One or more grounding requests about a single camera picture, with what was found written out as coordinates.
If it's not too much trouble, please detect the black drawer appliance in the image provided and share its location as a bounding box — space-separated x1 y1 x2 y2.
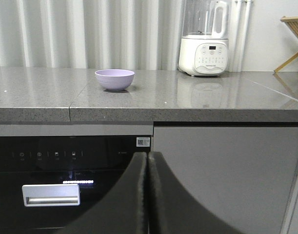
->
0 136 151 234

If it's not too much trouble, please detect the white blender appliance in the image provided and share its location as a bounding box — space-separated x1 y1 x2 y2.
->
178 0 231 76

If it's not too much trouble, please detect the white wall pipe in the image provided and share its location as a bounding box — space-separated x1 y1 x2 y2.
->
232 0 254 72

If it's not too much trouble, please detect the grey cabinet door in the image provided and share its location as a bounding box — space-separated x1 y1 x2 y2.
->
153 126 298 234

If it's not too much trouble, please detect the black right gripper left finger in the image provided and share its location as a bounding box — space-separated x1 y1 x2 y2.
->
57 152 148 234

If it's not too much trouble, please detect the wooden folding rack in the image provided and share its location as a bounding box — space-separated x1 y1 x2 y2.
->
273 16 298 74

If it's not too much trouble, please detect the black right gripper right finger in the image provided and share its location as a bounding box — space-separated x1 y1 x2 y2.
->
148 152 240 234

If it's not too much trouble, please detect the purple plastic bowl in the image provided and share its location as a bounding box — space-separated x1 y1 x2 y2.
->
95 69 135 91

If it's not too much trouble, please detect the white pleated curtain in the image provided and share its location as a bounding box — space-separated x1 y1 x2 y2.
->
0 0 184 70

